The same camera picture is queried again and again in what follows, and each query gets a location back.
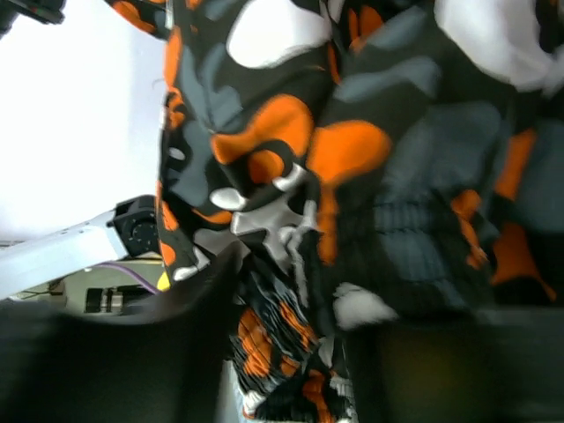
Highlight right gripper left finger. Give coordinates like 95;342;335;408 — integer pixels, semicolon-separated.
1;246;240;422

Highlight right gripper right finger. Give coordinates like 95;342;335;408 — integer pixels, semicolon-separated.
345;308;563;423

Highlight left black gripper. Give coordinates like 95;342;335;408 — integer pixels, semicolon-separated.
0;0;66;38

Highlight orange black camo shorts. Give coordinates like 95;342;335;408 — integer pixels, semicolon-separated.
111;1;563;422

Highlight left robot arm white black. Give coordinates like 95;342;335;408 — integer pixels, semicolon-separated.
1;1;164;297

